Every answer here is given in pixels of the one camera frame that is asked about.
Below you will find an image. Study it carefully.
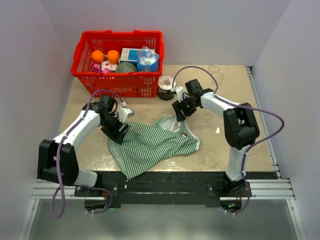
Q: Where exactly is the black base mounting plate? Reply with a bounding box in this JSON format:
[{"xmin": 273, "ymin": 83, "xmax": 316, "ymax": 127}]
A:
[{"xmin": 37, "ymin": 170, "xmax": 281, "ymax": 210}]

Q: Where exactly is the red plastic shopping basket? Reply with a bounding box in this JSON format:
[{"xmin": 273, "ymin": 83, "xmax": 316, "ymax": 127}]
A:
[{"xmin": 70, "ymin": 30, "xmax": 165, "ymax": 98}]

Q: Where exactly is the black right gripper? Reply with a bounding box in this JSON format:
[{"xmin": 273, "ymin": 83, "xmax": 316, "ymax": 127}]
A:
[{"xmin": 172, "ymin": 95, "xmax": 199, "ymax": 122}]

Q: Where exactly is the white blue carton box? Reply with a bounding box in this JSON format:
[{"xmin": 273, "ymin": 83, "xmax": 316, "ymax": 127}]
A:
[{"xmin": 119, "ymin": 48, "xmax": 141, "ymax": 66}]

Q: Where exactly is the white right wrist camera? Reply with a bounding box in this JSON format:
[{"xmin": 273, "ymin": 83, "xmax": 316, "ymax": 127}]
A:
[{"xmin": 170, "ymin": 86, "xmax": 185, "ymax": 102}]

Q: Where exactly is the left orange fruit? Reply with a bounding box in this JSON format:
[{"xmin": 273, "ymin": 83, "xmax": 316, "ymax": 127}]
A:
[{"xmin": 91, "ymin": 50, "xmax": 105, "ymax": 64}]

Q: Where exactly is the blue wrapped tissue pack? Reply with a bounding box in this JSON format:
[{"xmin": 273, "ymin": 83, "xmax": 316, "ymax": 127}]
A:
[{"xmin": 137, "ymin": 46, "xmax": 160, "ymax": 73}]

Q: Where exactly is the green white striped garment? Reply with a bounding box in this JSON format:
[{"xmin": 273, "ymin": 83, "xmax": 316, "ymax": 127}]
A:
[{"xmin": 107, "ymin": 115, "xmax": 200, "ymax": 180}]

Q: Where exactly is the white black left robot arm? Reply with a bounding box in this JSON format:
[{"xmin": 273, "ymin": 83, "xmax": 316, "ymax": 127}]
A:
[{"xmin": 37, "ymin": 95, "xmax": 135, "ymax": 196}]

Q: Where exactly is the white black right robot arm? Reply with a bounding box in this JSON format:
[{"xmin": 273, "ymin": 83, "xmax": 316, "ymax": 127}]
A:
[{"xmin": 170, "ymin": 79, "xmax": 260, "ymax": 197}]

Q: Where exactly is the black wrapped toilet roll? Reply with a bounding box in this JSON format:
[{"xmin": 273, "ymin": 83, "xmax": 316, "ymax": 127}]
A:
[{"xmin": 157, "ymin": 76, "xmax": 175, "ymax": 101}]

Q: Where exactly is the orange fruit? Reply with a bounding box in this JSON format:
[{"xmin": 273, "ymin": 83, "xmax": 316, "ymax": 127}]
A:
[
  {"xmin": 107, "ymin": 50, "xmax": 121, "ymax": 64},
  {"xmin": 91, "ymin": 50, "xmax": 105, "ymax": 64}
]

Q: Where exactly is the green melon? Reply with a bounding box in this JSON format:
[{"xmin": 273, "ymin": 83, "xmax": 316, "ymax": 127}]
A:
[{"xmin": 114, "ymin": 61, "xmax": 138, "ymax": 74}]

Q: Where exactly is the pink white snack packet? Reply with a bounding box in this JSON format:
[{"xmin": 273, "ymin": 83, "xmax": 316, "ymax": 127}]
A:
[{"xmin": 91, "ymin": 60, "xmax": 118, "ymax": 74}]

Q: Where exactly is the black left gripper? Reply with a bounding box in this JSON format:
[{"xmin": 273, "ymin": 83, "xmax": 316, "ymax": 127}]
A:
[{"xmin": 101, "ymin": 113, "xmax": 130, "ymax": 145}]

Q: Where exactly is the right orange fruit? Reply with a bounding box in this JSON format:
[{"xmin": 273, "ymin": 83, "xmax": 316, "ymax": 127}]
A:
[{"xmin": 107, "ymin": 50, "xmax": 121, "ymax": 64}]

